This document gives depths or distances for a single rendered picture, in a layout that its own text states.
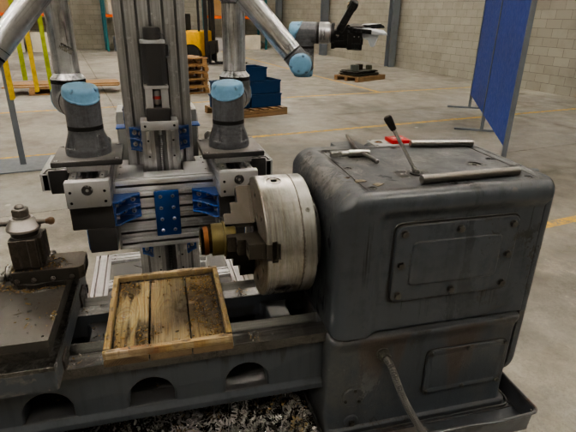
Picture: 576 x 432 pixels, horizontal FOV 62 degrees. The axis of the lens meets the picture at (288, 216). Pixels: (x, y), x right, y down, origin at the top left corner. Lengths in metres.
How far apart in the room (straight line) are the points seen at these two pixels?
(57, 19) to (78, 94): 0.27
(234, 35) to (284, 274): 1.01
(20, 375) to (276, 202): 0.66
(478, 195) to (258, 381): 0.74
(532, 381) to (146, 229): 1.95
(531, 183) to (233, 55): 1.12
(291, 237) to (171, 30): 1.03
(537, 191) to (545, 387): 1.54
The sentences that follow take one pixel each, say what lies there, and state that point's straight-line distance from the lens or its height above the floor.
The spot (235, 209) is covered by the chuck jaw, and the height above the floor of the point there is 1.15.
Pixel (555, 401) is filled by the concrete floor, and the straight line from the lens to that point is 2.66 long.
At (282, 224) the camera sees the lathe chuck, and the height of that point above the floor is 1.17.
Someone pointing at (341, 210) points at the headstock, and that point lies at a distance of 1.08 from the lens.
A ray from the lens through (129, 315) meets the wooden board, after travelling 1.35.
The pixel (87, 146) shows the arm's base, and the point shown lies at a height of 1.20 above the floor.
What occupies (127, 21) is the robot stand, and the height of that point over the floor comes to 1.59.
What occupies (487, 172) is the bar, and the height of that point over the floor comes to 1.27.
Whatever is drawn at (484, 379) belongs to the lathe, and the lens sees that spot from 1.58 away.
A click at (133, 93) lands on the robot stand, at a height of 1.34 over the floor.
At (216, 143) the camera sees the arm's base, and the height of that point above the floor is 1.18.
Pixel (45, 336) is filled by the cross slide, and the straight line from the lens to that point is 1.19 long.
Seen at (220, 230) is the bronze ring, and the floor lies 1.12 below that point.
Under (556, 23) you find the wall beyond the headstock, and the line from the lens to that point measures 13.17.
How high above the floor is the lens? 1.62
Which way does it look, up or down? 23 degrees down
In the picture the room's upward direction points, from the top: 1 degrees clockwise
